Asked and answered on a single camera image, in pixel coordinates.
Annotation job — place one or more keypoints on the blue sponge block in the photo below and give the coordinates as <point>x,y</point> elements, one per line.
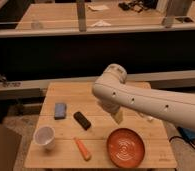
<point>60,111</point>

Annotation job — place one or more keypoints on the orange ridged plate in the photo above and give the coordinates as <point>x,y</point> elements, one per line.
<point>125,148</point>

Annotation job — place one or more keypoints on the blue electronic box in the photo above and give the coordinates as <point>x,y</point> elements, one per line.
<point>186,133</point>

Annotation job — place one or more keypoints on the brown cardboard box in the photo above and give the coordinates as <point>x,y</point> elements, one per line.
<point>9,146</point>

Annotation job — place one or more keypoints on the white paper sheet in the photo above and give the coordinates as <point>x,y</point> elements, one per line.
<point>98,7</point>

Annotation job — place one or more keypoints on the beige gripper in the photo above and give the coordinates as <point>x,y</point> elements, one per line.
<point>118,117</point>

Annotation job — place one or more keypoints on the white plastic bottle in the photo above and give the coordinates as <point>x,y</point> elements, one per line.
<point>147,117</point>

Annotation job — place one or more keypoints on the small wooden table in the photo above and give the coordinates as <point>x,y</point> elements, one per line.
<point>78,98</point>

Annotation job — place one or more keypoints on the long wooden workbench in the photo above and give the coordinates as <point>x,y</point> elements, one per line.
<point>48,19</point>

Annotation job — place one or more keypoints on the orange pepper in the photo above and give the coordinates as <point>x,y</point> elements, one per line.
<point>83,150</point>

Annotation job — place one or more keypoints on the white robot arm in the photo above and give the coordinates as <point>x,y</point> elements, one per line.
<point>112,92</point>

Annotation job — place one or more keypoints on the black rectangular block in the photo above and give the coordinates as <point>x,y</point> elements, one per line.
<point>82,120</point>

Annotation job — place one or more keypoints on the grey metal post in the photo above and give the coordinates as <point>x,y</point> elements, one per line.
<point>81,15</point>
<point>177,10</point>

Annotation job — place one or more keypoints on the grey metal post right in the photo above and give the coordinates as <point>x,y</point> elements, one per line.
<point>177,10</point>

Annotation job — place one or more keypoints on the black cluttered equipment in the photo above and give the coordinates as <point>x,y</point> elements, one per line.
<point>138,5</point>

